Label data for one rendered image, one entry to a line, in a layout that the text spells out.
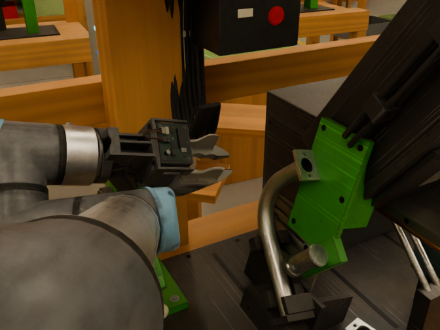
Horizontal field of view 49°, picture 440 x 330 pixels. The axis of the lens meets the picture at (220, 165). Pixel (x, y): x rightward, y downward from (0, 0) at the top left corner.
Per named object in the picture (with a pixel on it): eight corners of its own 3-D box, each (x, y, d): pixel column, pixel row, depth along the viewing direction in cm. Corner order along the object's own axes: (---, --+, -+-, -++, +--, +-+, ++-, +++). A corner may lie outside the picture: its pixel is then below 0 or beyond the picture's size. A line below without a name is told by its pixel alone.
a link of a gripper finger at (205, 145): (245, 145, 70) (190, 148, 65) (224, 160, 74) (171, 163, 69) (239, 126, 70) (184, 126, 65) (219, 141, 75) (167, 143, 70)
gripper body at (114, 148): (200, 171, 62) (109, 170, 56) (172, 192, 69) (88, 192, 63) (191, 118, 64) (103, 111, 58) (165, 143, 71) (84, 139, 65)
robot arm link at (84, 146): (54, 193, 60) (50, 133, 63) (90, 192, 63) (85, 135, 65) (69, 173, 54) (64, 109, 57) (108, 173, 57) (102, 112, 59)
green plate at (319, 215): (362, 256, 83) (406, 144, 75) (326, 260, 78) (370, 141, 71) (319, 222, 92) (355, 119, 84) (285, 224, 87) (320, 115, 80)
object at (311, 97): (405, 227, 116) (435, 93, 100) (304, 266, 103) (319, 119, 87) (353, 192, 130) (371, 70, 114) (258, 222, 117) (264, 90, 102)
